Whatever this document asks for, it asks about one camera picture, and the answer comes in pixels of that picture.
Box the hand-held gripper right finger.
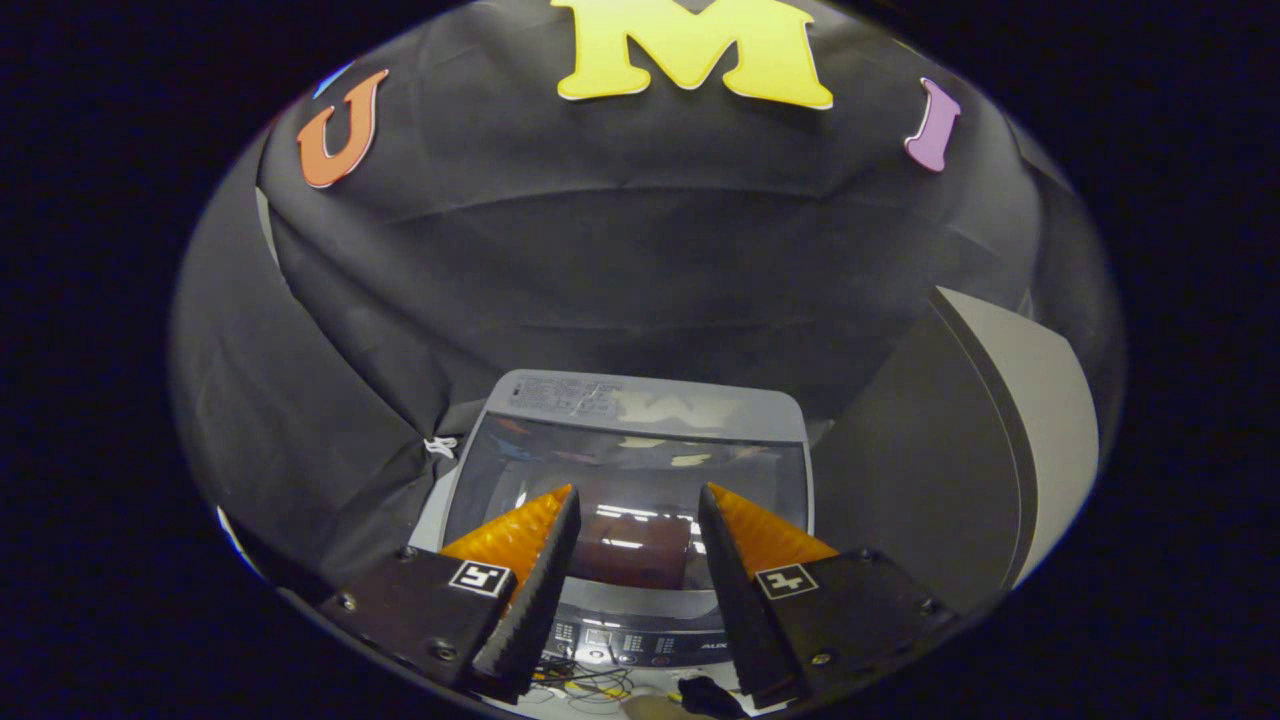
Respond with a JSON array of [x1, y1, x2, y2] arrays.
[[697, 483, 958, 709]]

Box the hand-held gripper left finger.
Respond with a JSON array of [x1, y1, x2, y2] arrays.
[[318, 484, 582, 701]]

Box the grey washing machine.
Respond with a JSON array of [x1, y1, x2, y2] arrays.
[[410, 370, 816, 673]]

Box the dark washing machine lid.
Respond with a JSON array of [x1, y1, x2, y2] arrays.
[[440, 370, 816, 593]]

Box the beige cabinet with dark top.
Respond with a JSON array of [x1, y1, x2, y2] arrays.
[[815, 285, 1101, 613]]

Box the black backdrop cloth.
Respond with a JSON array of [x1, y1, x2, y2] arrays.
[[170, 0, 1121, 591]]

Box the thin black floor cables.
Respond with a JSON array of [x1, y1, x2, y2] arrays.
[[530, 655, 641, 707]]

